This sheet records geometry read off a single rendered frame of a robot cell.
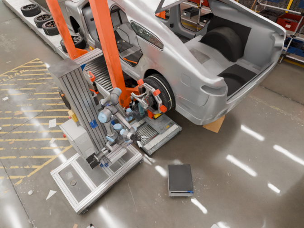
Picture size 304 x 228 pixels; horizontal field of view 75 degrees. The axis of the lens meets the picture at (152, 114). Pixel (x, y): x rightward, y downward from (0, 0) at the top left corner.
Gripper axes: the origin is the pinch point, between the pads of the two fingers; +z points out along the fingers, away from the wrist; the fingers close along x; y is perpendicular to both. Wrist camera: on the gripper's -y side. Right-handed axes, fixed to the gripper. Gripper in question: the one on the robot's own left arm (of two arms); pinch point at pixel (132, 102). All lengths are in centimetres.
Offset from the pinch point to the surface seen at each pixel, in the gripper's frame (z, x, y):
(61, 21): 154, -155, -69
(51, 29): 344, -305, 34
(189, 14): 432, 116, 42
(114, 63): 16, -20, -65
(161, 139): -22, 47, 75
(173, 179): -109, 69, 49
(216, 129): 9, 150, 83
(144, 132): -7, 13, 77
